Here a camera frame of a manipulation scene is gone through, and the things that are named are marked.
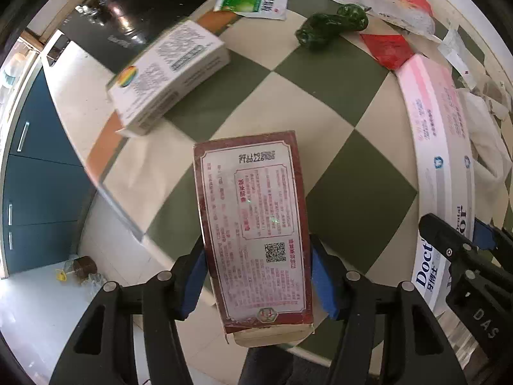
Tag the blue kitchen cabinets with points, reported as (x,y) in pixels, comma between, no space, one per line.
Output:
(46,190)

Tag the torn white wrapper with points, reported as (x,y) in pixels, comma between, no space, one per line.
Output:
(455,52)

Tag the white Doctor toothpaste box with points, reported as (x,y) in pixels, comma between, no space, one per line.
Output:
(445,172)

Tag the white green medicine box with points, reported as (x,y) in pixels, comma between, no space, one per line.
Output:
(163,74)

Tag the white crumpled tissue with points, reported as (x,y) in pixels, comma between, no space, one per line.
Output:
(484,135)

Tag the cooking oil bottle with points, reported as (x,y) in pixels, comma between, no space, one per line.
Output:
(77,270)

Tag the red medicine box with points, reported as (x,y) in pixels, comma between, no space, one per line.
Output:
(252,211)

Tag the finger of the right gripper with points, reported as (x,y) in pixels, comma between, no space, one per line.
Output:
(449,244)
(489,237)

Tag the green white checkered tablecloth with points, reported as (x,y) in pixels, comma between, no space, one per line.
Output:
(336,112)

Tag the green pepper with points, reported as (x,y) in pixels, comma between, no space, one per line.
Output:
(320,29)

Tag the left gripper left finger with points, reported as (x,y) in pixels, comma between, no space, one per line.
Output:
(101,348)

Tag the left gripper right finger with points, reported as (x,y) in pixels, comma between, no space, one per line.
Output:
(389,334)

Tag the plastic bags on floor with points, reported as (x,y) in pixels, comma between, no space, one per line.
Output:
(93,283)

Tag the red sauce packet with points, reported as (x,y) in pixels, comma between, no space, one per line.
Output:
(391,51)

